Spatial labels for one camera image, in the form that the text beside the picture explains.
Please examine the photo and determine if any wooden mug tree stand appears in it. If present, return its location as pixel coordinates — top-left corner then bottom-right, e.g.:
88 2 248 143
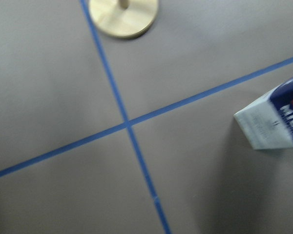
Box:
88 0 159 39

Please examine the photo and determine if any blue milk carton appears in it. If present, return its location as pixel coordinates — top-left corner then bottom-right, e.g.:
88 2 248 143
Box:
234 77 293 150

